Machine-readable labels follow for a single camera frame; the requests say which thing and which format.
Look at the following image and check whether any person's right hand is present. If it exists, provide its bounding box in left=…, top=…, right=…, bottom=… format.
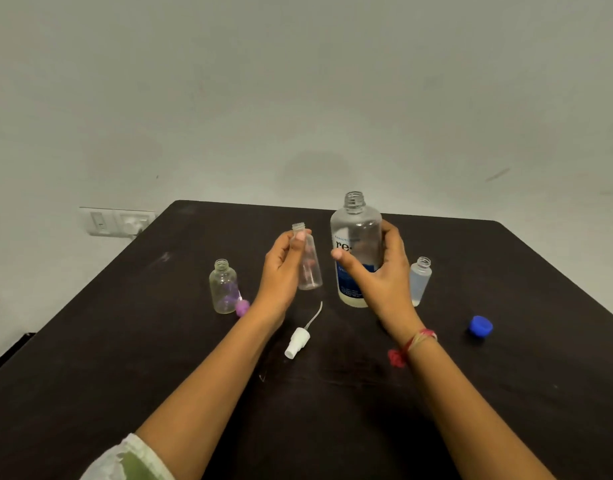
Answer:
left=331, top=219, right=426, bottom=347

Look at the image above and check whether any person's left hand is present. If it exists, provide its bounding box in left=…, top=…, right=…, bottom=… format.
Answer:
left=251, top=228, right=313, bottom=329

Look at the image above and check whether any small clear bottle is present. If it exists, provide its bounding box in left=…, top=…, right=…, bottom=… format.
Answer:
left=409, top=256, right=433, bottom=307
left=292, top=222, right=324, bottom=291

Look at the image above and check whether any small round bottle purple print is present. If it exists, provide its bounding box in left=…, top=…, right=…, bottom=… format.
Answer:
left=208, top=259, right=241, bottom=315

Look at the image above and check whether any white spray cap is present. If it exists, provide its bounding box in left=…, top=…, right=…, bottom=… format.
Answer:
left=284, top=301, right=324, bottom=361

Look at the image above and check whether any large clear bottle blue label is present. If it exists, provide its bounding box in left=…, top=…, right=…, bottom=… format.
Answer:
left=330, top=191, right=384, bottom=309

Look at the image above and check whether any blue screw cap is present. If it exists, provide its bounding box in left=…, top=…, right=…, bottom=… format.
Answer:
left=468, top=315, right=494, bottom=339

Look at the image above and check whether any person's right forearm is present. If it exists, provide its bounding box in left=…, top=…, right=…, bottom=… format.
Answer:
left=404, top=334, right=557, bottom=480

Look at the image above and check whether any person's left forearm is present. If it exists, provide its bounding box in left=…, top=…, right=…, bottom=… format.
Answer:
left=136, top=307, right=282, bottom=480

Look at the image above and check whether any red thread wristband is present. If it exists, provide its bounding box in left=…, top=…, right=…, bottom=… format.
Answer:
left=388, top=328, right=438, bottom=369

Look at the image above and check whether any white plug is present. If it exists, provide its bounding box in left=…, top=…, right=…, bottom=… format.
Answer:
left=121, top=215, right=150, bottom=237

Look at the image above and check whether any green floral left sleeve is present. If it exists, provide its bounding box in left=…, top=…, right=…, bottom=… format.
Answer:
left=80, top=433, right=176, bottom=480

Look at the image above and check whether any black skirting board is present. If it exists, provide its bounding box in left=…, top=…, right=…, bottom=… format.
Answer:
left=0, top=332, right=36, bottom=381

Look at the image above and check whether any white wall socket panel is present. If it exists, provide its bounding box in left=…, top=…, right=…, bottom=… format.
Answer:
left=79, top=207, right=157, bottom=239

